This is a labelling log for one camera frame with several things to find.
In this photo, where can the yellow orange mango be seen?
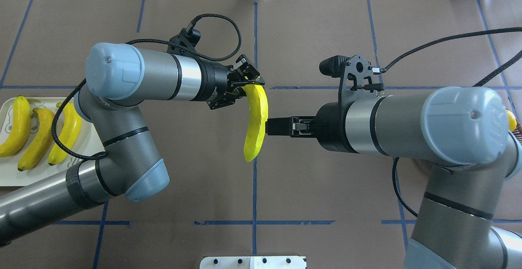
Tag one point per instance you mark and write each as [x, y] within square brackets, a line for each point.
[512, 120]

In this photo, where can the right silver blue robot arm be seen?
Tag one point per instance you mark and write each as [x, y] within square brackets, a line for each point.
[464, 132]

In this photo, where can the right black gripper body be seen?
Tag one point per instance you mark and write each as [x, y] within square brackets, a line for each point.
[331, 128]

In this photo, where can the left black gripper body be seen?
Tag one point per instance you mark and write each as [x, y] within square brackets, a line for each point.
[214, 82]

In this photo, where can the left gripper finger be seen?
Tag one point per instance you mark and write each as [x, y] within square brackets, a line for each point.
[258, 81]

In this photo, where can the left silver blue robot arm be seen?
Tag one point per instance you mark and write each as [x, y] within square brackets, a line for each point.
[118, 78]

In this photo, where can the white metal base plate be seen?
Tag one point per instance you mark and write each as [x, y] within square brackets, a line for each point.
[254, 262]

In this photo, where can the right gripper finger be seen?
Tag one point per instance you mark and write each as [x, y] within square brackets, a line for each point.
[281, 126]

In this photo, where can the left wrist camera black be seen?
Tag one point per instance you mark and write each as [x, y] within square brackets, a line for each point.
[186, 41]

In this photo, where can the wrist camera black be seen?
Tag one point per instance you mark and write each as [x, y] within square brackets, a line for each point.
[356, 74]
[186, 41]

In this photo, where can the yellow banana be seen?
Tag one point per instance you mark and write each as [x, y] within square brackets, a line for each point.
[41, 142]
[258, 116]
[20, 130]
[68, 135]

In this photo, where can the brown wicker basket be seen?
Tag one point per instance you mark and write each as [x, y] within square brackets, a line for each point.
[425, 165]

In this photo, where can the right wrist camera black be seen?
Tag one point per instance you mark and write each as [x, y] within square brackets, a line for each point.
[356, 74]

